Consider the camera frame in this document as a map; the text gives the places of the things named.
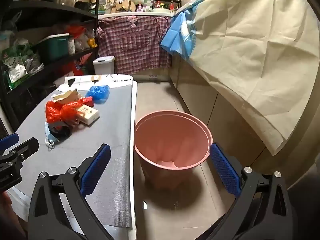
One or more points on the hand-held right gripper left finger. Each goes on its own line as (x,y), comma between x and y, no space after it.
(97,167)

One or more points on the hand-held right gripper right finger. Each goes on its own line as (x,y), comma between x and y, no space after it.
(225,170)

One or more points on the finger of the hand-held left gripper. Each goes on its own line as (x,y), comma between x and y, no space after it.
(8,141)
(25,148)

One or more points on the blue face mask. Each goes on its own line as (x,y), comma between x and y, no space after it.
(51,136)

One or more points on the red plastic bag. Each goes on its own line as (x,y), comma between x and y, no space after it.
(63,112)

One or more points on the cream tissue pack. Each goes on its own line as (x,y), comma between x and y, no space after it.
(88,115)

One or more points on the pink plastic bucket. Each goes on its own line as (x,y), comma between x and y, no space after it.
(175,140)

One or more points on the small red packet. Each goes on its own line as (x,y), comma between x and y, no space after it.
(87,102)

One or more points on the brown cardboard piece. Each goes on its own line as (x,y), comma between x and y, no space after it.
(68,96)

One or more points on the blue plastic shoe cover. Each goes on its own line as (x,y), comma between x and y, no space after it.
(98,93)

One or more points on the grey and white printed mat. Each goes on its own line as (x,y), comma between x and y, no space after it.
(100,130)

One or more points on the green and white packages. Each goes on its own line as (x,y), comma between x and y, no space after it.
(15,70)

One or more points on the beige kitchen cabinet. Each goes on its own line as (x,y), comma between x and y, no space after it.
(200,100)

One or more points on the red paper bag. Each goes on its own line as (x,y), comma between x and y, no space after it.
(72,70)

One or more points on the white lidded bin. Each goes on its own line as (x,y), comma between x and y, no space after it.
(103,66)

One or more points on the green storage box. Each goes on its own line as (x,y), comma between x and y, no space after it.
(53,47)

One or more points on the jar with dark lid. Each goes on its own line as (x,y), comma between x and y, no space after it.
(71,47)

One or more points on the cream cloth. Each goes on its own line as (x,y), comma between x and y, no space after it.
(250,55)

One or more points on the yellow toy figure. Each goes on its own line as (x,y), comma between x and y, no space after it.
(92,43)

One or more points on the orange plastic bag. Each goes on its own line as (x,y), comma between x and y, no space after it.
(75,31)

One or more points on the pink plaid shirt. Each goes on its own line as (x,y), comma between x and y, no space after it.
(135,45)

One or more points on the black metal shelf rack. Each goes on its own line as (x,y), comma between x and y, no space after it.
(37,7)

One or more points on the blue printed cloth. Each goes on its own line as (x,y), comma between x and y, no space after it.
(178,30)

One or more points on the black spice rack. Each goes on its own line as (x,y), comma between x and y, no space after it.
(165,5)

